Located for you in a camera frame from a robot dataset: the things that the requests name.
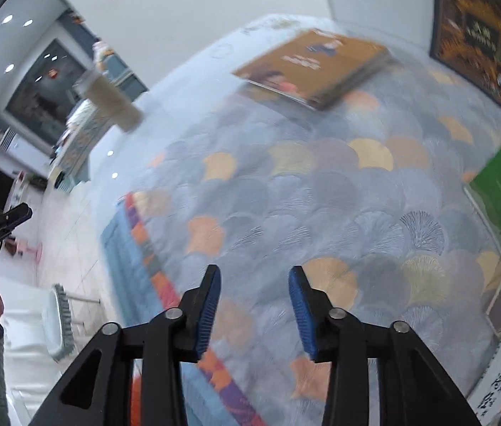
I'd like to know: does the white broom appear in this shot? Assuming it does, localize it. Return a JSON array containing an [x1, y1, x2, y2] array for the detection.
[[44, 284, 100, 362]]

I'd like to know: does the dark framed window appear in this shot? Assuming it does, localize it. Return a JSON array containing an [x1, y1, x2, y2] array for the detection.
[[4, 38, 96, 143]]

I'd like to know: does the dark orange-print book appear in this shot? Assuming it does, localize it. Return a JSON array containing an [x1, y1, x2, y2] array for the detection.
[[430, 0, 501, 109]]

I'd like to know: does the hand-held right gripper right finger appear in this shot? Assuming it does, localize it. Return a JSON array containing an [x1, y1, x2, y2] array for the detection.
[[289, 265, 482, 426]]

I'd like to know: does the brown cover book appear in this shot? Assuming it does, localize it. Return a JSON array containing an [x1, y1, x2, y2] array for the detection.
[[232, 29, 393, 111]]

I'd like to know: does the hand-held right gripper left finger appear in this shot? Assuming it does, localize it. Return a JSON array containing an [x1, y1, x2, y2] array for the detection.
[[33, 265, 223, 426]]

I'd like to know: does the beige paper cup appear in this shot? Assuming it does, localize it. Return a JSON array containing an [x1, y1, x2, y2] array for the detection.
[[75, 69, 145, 133]]

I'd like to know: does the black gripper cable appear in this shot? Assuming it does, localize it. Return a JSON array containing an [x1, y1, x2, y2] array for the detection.
[[0, 230, 17, 263]]

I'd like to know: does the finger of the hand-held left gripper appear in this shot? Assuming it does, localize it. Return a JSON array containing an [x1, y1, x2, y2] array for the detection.
[[0, 203, 33, 246]]

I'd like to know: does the fan-pattern blanket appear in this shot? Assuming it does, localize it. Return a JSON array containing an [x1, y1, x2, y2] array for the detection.
[[86, 13, 501, 426]]

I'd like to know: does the pink stool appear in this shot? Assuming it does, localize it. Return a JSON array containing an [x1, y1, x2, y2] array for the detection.
[[15, 240, 43, 263]]

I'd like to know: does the patterned blue cabinet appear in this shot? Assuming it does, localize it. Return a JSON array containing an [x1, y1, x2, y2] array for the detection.
[[53, 98, 115, 180]]

